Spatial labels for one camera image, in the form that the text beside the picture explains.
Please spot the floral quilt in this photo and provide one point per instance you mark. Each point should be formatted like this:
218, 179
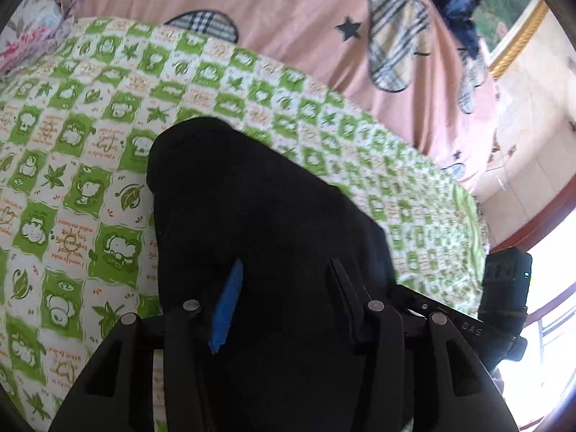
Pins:
36, 27

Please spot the green checkered printed blanket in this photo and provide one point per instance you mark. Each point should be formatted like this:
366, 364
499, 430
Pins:
90, 153

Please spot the black long-sleeve top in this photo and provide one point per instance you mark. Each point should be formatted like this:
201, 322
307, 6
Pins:
270, 243

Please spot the dark blue cloth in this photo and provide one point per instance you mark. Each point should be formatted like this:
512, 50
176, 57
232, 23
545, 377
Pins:
454, 0

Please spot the red wooden window frame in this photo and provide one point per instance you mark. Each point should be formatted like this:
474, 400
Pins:
535, 222

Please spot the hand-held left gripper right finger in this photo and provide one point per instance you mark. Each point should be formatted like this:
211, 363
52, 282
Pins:
344, 288

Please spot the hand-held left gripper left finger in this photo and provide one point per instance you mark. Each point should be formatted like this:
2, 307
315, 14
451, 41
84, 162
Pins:
229, 299

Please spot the pink sheet with plaid hearts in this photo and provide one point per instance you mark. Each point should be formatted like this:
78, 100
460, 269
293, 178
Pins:
306, 27

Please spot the gold framed picture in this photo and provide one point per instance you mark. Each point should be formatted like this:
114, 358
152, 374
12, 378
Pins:
513, 31

